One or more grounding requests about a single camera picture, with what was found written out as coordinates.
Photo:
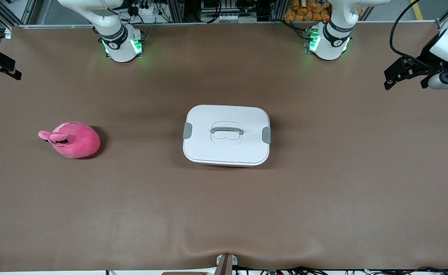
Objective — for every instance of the brown table cover mat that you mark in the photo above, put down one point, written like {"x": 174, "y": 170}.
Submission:
{"x": 224, "y": 210}

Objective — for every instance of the metal table clamp bracket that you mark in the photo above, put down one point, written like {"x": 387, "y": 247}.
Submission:
{"x": 226, "y": 265}

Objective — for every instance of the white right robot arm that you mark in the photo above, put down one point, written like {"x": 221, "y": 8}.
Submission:
{"x": 119, "y": 49}

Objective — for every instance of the aluminium frame rail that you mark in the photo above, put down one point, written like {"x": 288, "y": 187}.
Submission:
{"x": 247, "y": 23}

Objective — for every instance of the white square power strip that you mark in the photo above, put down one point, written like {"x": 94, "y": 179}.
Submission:
{"x": 147, "y": 11}

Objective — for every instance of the pink plastic box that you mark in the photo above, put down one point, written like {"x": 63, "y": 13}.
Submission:
{"x": 228, "y": 166}

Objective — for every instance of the white box lid grey latches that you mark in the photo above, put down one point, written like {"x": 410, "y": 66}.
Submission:
{"x": 228, "y": 152}

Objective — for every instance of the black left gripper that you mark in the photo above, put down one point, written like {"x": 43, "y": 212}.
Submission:
{"x": 425, "y": 58}

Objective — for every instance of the pink plush toy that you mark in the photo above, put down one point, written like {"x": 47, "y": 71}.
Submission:
{"x": 79, "y": 141}

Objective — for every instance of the white long power strip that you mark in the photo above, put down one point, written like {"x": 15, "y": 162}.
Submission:
{"x": 231, "y": 18}

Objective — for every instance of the orange snack pile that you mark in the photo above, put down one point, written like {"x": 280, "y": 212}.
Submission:
{"x": 304, "y": 11}

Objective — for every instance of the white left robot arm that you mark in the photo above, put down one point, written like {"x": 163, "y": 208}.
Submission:
{"x": 331, "y": 42}

